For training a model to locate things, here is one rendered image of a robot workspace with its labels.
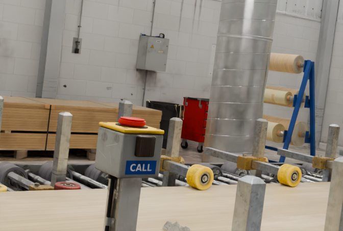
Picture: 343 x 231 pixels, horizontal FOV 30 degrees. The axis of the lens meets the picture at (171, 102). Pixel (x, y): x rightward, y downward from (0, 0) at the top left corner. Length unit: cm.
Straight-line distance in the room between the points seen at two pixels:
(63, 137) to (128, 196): 119
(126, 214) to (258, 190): 26
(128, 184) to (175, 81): 927
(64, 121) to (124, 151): 122
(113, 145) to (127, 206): 9
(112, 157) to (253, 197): 29
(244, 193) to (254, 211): 4
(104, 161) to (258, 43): 454
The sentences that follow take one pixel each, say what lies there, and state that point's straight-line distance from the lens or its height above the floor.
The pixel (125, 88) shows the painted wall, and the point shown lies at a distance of 962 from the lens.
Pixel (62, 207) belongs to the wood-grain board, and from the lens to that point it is 175.
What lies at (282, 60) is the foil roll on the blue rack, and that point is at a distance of 871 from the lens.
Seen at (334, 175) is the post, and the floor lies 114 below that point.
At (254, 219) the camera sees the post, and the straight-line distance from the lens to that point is 111.
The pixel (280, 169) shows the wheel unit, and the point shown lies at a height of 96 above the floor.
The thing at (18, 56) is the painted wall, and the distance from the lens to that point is 874.
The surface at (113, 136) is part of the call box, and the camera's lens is 91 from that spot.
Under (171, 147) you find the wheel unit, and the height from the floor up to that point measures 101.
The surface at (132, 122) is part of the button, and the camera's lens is 91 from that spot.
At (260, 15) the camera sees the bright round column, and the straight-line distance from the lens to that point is 542.
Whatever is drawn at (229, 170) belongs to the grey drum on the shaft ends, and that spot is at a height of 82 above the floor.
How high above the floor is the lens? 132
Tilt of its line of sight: 4 degrees down
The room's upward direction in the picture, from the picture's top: 7 degrees clockwise
